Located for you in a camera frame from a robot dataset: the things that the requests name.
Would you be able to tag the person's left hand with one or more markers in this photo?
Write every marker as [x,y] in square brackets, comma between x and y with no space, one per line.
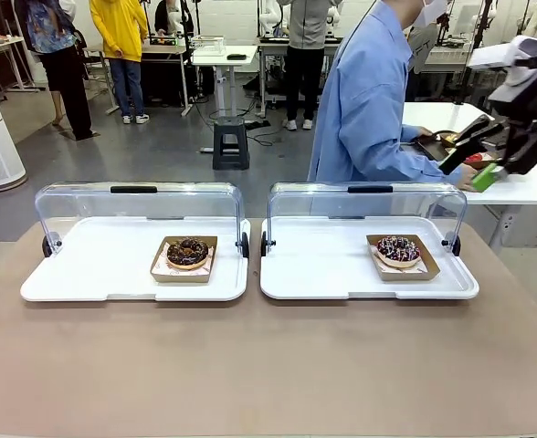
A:
[424,133]

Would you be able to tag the red glazed donut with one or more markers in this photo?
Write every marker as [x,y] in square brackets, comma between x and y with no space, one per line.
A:
[474,159]

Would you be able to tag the clear plastic box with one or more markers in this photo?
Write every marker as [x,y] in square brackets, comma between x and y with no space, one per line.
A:
[209,45]

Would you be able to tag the dark brown serving tray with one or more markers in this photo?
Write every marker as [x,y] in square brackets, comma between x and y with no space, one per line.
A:
[433,150]

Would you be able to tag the seated person in black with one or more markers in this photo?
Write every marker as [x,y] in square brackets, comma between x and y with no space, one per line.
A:
[165,18]

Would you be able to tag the chocolate donut with nuts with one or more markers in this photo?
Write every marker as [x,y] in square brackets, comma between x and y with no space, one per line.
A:
[177,255]

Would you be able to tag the chocolate donut in box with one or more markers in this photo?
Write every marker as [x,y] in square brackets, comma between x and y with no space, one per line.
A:
[182,276]

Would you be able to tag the person's right hand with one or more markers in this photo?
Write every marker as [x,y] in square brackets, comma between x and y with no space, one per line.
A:
[466,180]

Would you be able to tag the person's right forearm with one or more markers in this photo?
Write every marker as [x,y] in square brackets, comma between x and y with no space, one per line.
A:
[419,166]

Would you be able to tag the white display tray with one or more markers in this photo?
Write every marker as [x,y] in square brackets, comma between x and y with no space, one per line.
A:
[90,283]
[319,274]

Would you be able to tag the black tripod pole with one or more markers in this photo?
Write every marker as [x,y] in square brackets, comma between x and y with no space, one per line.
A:
[471,55]

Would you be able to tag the large white table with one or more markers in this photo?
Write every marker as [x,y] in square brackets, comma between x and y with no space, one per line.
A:
[524,187]

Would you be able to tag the grey background desk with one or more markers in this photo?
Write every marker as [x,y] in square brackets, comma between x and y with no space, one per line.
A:
[159,50]

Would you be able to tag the black plastic stool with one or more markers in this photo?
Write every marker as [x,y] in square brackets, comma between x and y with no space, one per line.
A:
[230,146]

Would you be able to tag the yellow glazed donut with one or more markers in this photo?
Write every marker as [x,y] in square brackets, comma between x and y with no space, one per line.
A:
[449,139]

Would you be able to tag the person in blue patterned shirt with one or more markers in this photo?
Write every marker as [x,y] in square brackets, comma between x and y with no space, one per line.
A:
[49,27]

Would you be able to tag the white background desk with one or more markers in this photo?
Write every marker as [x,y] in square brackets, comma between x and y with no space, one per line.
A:
[3,43]

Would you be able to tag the person in grey hoodie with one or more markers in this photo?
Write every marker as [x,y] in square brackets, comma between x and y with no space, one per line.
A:
[302,27]

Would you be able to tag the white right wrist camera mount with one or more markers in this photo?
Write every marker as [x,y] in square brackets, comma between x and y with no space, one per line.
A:
[492,57]

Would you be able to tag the person's left forearm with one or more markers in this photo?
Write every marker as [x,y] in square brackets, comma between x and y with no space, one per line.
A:
[410,133]

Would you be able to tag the grey hanging garment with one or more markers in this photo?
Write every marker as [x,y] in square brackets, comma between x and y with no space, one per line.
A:
[418,50]

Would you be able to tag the white long workbench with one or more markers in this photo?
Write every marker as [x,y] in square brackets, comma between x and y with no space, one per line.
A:
[446,55]

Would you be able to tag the white desk with clear box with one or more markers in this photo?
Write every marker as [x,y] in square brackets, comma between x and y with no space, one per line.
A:
[232,61]

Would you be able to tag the clear display lid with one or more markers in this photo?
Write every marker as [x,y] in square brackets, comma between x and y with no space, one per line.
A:
[90,201]
[314,201]

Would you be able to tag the chocolate donut with sprinkles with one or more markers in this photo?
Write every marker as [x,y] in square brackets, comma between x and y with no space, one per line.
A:
[387,255]

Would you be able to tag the person in yellow jacket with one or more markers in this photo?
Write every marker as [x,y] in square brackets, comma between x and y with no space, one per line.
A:
[118,32]

